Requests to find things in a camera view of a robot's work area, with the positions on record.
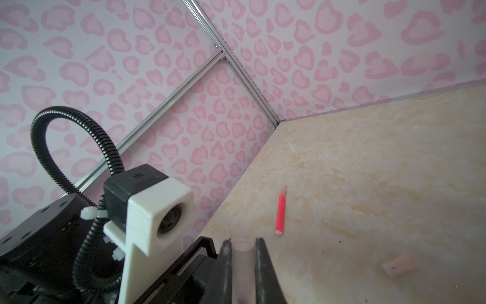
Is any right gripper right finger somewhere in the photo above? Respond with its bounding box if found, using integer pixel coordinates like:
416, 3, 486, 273
255, 238, 287, 304

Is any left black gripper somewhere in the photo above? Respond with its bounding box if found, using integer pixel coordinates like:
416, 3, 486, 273
1, 194, 216, 303

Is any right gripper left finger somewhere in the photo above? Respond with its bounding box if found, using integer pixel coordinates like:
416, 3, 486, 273
200, 239, 232, 304

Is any clear pen cap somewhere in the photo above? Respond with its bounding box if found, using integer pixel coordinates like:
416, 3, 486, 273
231, 239, 256, 303

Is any pink highlighter pen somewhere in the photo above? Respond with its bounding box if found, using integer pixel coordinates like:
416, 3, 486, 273
275, 186, 287, 236

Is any translucent pen cap on table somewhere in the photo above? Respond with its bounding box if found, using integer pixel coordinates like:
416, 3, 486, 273
382, 255, 418, 277

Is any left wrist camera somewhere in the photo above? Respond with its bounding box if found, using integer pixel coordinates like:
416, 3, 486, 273
103, 164, 195, 303

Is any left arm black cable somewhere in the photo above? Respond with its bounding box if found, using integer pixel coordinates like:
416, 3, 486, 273
30, 106, 126, 294

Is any diagonal aluminium frame bar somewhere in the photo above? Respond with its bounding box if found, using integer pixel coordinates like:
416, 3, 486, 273
75, 49, 225, 192

